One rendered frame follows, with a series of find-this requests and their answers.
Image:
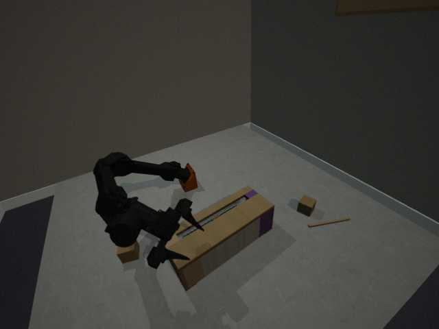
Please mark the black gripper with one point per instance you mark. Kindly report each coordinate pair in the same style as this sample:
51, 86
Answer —
159, 254

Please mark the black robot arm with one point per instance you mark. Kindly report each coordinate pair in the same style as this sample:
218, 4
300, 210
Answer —
125, 216

